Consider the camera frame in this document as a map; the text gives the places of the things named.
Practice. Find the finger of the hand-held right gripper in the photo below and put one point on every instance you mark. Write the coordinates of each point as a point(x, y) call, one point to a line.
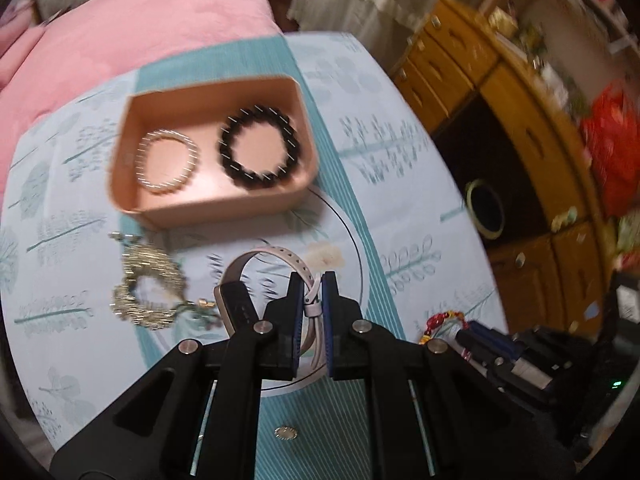
point(487, 345)

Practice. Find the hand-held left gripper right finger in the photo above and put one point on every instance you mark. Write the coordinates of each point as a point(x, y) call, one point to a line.
point(327, 320)

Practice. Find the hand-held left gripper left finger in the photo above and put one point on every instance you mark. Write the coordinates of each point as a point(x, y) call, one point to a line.
point(296, 310)

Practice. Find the pink jewelry box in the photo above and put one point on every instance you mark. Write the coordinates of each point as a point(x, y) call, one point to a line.
point(210, 155)

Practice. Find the leaf print tablecloth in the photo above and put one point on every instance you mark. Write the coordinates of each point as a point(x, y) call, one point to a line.
point(400, 170)

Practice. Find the red plastic bag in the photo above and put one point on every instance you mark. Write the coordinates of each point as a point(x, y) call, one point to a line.
point(612, 145)

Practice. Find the wooden cabinet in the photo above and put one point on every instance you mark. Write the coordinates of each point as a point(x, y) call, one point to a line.
point(500, 110)

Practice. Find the pink blanket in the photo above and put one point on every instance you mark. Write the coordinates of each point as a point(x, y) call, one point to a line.
point(100, 35)

